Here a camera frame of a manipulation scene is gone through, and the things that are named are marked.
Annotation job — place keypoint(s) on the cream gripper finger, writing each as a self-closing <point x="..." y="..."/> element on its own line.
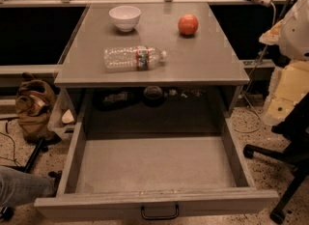
<point x="287" y="87"/>
<point x="272" y="36"/>

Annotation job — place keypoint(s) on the clear plastic water bottle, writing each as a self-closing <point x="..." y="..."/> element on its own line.
<point x="130" y="58"/>

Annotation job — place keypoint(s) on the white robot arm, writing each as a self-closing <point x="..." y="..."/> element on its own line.
<point x="294" y="38"/>

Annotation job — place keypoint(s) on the grey open top drawer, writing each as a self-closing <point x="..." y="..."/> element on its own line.
<point x="113" y="178"/>

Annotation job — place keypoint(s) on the orange red apple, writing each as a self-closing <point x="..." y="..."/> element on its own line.
<point x="188" y="24"/>

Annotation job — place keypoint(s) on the grey cabinet body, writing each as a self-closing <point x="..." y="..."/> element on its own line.
<point x="159" y="68"/>

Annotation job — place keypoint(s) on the white ceramic bowl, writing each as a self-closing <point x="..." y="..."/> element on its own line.
<point x="125" y="18"/>

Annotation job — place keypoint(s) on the brown fabric bag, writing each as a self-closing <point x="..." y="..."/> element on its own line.
<point x="34" y="103"/>

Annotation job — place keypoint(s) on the black tripod leg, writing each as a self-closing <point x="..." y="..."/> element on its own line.
<point x="31" y="161"/>

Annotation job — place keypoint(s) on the person leg in jeans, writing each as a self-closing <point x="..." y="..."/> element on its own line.
<point x="18" y="188"/>

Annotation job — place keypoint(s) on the black metal drawer handle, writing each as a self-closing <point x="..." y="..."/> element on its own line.
<point x="159" y="213"/>

